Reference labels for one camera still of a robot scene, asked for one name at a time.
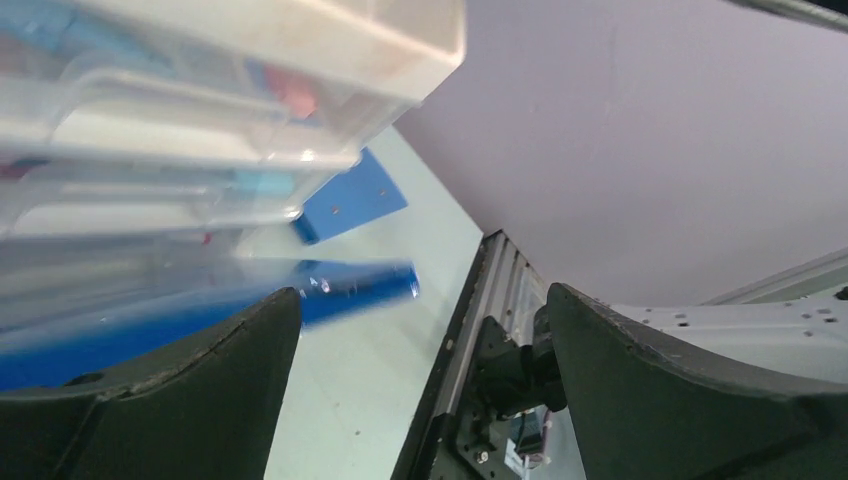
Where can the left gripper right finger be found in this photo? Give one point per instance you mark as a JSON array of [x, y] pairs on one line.
[[646, 405]]

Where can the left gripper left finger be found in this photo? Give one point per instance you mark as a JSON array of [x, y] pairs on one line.
[[203, 407]]

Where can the blue folder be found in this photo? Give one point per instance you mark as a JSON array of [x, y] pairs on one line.
[[349, 200], [50, 336]]

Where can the white plastic drawer organizer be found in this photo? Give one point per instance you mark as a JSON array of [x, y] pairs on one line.
[[137, 136]]

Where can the pink highlighter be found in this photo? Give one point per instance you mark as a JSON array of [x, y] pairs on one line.
[[293, 91]]

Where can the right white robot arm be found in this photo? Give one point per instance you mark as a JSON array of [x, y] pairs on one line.
[[806, 338]]

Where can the black front rail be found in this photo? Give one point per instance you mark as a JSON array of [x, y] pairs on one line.
[[454, 433]]

